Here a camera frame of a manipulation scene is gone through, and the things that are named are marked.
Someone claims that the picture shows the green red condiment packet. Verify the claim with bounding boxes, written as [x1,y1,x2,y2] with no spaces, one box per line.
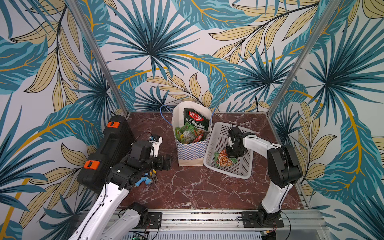
[175,124,210,144]

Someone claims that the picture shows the blue checkered paper bag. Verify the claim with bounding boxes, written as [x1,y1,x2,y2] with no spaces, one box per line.
[168,102,213,167]

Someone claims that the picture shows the dark green condiment packet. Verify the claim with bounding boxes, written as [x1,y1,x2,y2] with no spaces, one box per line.
[183,108,210,131]

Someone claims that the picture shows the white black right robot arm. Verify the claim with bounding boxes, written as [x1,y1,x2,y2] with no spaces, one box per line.
[226,127,303,225]

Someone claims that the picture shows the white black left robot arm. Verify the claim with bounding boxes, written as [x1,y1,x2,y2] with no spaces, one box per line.
[70,136,172,240]

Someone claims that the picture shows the green soup condiment packet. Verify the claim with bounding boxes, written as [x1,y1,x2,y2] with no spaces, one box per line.
[214,150,238,167]

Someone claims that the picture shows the yellow black pliers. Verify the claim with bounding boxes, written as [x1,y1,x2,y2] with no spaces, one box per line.
[150,170,158,183]

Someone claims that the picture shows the blue plastic tool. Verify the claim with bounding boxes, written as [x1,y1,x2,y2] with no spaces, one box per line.
[135,176,153,187]

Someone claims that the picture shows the white plastic basket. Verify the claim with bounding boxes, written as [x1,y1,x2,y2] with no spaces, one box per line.
[203,122,254,180]

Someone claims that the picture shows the black tool case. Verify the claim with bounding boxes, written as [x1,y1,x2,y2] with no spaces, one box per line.
[77,116,135,194]

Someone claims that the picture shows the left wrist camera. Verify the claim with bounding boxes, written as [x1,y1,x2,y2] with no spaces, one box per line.
[149,135,163,158]

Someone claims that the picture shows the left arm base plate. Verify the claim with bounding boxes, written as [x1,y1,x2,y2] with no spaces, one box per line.
[134,212,163,230]

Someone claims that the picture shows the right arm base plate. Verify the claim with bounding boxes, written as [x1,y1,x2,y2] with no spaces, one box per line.
[240,210,284,229]

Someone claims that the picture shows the aluminium front rail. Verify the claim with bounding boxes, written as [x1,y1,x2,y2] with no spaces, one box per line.
[107,210,324,239]

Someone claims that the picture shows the right aluminium corner post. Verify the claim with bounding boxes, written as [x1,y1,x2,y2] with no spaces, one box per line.
[267,1,342,118]

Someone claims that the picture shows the aluminium corner post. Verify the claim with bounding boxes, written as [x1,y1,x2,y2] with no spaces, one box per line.
[267,1,342,118]
[67,0,130,119]

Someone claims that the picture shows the left aluminium corner post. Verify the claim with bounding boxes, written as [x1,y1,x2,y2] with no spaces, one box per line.
[67,0,130,119]

